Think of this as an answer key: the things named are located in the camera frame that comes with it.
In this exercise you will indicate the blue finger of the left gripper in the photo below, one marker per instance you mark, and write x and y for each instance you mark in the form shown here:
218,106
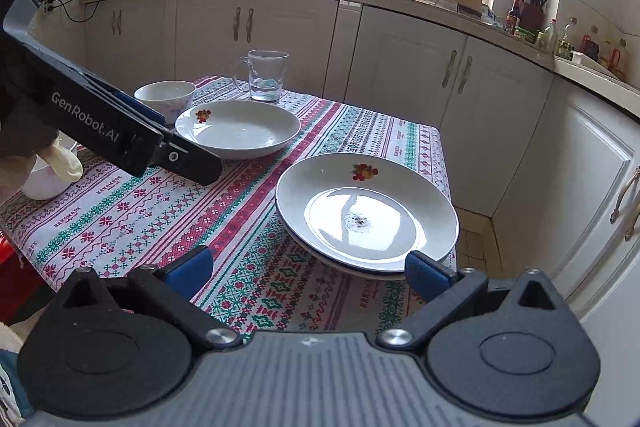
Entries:
145,106

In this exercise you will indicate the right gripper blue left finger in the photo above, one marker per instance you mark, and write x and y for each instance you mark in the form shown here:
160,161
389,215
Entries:
166,293

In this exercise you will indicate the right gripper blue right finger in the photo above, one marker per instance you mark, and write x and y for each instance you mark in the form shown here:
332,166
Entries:
448,296

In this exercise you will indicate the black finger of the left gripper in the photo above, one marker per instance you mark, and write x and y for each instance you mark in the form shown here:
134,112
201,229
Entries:
187,159

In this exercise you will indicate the white bowl pink flowers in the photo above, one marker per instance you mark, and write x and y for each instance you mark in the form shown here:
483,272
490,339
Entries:
170,98

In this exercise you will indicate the white deep plate with flower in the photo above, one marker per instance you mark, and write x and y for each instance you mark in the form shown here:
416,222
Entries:
238,129

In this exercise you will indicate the left gloved hand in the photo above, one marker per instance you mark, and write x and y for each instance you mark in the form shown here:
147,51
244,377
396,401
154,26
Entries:
24,139

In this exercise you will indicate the lower white plate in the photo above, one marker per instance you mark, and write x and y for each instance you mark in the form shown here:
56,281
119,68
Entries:
368,233

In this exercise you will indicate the patterned tablecloth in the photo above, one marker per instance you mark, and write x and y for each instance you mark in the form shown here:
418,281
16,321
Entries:
112,222

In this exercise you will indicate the clear glass mug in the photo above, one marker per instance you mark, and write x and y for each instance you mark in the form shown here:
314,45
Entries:
260,74

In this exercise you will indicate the oil bottle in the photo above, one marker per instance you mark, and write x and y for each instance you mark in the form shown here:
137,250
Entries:
566,43

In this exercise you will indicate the dark sauce bottle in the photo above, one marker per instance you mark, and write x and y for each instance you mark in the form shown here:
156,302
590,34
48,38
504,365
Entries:
513,17

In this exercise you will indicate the knife block with knives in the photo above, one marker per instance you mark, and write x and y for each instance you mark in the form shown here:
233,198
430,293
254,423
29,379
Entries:
532,14

